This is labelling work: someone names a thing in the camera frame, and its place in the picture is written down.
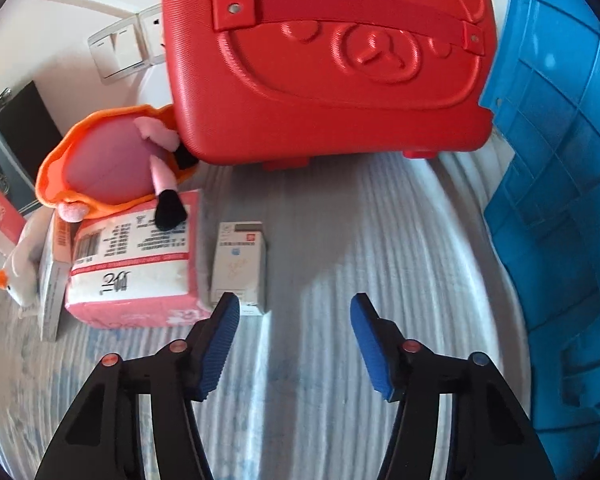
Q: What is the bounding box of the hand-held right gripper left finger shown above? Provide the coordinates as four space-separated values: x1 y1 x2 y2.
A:
34 291 241 480

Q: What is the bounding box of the pink pig plush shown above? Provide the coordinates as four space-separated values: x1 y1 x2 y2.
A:
36 104 201 232

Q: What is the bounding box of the white plush toy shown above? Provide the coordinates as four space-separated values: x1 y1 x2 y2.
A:
0 205 57 318

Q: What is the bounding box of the white wall switch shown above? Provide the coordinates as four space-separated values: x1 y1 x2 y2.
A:
86 14 148 81

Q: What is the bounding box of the red bear suitcase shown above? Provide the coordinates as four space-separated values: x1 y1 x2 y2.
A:
161 0 498 171

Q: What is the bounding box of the blue plastic crate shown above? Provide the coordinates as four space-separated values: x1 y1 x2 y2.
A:
479 0 600 480

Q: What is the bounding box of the black gift box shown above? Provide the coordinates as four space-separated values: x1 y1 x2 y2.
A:
0 80 65 206

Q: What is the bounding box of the small white box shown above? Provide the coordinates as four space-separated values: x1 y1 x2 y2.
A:
210 221 268 317

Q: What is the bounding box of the long white medicine box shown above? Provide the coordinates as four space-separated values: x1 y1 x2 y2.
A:
39 217 79 342

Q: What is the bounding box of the pink tissue pack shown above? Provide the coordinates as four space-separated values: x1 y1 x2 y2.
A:
65 190 202 331

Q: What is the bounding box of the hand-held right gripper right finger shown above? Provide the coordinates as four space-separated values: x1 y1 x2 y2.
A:
350 293 556 480

